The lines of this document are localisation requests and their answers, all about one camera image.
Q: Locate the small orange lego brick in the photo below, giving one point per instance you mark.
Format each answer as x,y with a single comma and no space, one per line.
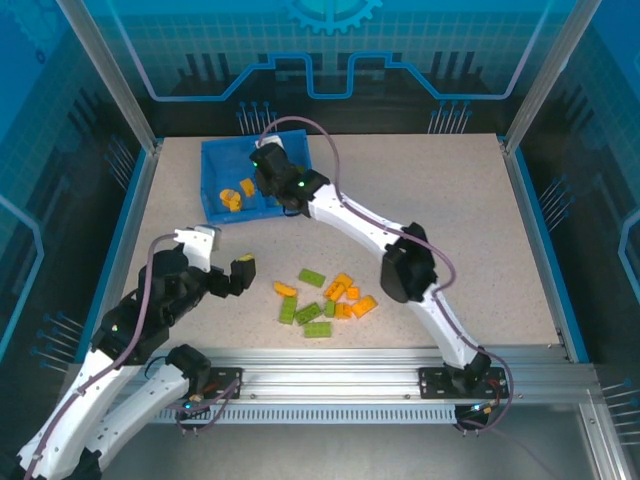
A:
353,293

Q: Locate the aluminium side rail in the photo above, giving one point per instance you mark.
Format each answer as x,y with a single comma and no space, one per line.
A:
523,200
138,200

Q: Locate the wide aluminium mounting rail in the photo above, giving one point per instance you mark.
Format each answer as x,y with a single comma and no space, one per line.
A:
330,370

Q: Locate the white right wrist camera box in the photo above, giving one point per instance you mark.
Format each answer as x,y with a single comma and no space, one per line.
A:
274,140

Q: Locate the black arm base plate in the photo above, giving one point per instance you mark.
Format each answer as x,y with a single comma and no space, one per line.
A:
432,382
227,375

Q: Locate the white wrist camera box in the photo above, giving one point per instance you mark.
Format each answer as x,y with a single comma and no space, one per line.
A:
274,140
197,245

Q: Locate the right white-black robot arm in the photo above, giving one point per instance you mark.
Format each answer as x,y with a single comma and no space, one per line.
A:
360,220

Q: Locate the small lit circuit board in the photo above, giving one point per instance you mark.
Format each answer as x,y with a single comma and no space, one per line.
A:
482,410
192,401

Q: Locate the small green lego brick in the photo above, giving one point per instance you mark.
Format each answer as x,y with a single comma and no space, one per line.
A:
330,308

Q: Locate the blue two-compartment plastic bin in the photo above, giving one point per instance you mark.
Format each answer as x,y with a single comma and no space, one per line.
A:
225,165

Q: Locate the orange arched lego brick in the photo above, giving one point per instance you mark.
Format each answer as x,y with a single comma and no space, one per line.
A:
285,288

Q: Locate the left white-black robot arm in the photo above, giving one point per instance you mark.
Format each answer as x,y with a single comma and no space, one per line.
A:
65,415

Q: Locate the aluminium frame post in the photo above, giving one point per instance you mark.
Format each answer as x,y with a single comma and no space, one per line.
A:
112,75
549,75

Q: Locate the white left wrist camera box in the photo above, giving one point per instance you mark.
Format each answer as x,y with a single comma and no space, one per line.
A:
197,245

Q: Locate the grey metal panel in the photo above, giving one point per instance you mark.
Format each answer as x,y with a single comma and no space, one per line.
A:
325,450

